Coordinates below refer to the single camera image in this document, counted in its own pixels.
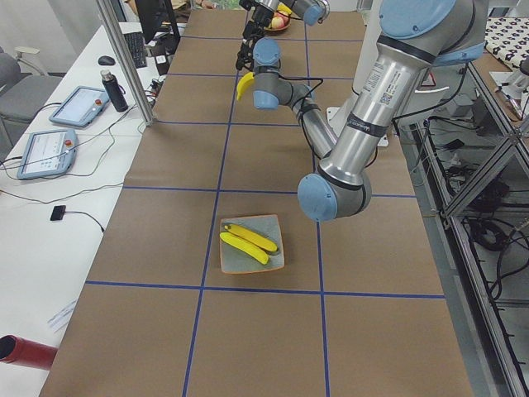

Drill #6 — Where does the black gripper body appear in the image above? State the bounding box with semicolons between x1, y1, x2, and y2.
251;3;274;29

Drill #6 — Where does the yellow banana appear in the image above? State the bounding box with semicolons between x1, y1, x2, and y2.
224;223;279;252
220;232;269;265
236;72;255;101

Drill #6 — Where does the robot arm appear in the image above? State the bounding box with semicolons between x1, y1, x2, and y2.
239;0;330;41
250;1;488;222

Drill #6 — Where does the woven wicker fruit basket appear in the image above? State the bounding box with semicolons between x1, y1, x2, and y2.
265;12;291;31

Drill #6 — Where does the blue square ceramic plate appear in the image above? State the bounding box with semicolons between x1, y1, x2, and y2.
219;214;285;275

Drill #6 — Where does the pale red apple upper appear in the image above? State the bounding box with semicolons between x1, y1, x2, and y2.
270;12;290;30

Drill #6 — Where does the black monitor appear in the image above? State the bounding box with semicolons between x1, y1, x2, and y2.
135;0;180;44

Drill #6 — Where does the black keyboard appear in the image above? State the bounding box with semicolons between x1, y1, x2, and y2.
123;32;147;69

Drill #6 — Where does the black water bottle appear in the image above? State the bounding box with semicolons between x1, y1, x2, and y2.
100;69;128;112

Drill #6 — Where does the black computer mouse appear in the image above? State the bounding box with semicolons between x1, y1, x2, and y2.
98;55;116;66

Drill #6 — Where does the blue teach pendant far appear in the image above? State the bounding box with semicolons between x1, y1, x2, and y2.
49;86;109;127

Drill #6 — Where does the blue teach pendant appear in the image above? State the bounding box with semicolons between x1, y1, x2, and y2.
17;128;78;180
49;86;109;127

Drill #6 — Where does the black office chair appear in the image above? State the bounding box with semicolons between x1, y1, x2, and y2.
1;46;62;147

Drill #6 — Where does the blue teach pendant near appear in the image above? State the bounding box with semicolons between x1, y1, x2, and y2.
17;128;78;180

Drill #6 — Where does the small black puck device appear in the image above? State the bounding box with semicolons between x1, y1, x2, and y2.
50;205;66;222

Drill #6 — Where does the red fire extinguisher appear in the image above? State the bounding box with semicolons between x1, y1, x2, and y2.
1;335;58;371

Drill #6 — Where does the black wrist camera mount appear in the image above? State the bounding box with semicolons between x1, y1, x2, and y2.
236;37;256;71
239;0;256;11

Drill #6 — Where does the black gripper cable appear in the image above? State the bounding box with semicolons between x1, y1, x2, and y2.
276;74;331;158

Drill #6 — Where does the aluminium frame post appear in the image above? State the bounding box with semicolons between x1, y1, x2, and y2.
96;0;154;126

